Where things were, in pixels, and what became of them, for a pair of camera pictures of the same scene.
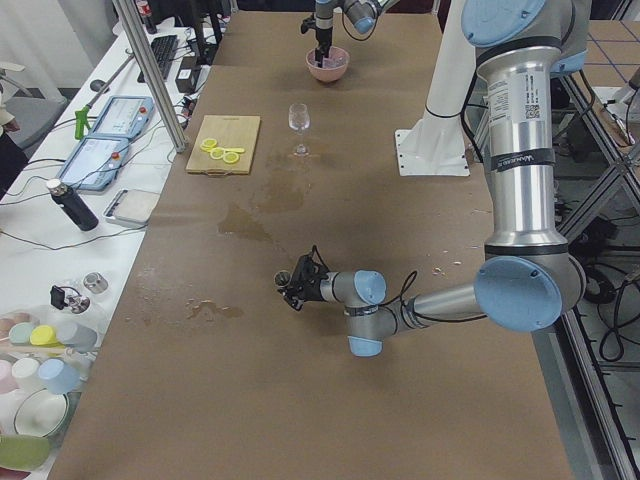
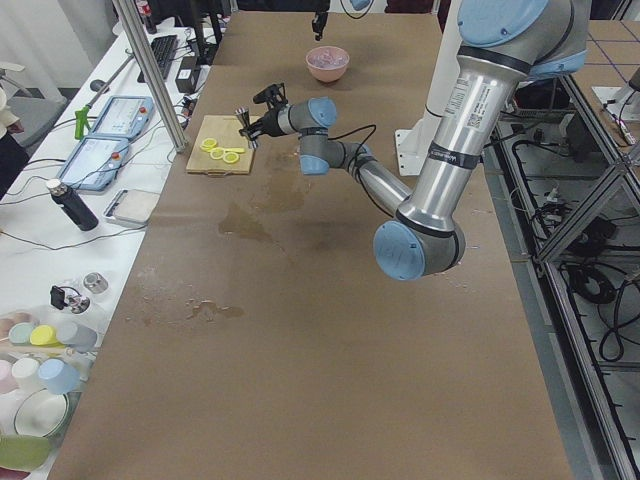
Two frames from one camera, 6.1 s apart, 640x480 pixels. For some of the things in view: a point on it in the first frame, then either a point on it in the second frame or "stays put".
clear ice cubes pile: x=336 y=58 stays put
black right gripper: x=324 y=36 to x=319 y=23
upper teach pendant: x=125 y=117 stays put
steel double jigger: x=282 y=278 to x=244 y=112
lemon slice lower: x=231 y=158 stays put
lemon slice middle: x=217 y=153 stays put
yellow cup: x=44 y=335 stays put
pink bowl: x=333 y=66 stays put
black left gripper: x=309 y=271 to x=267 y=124
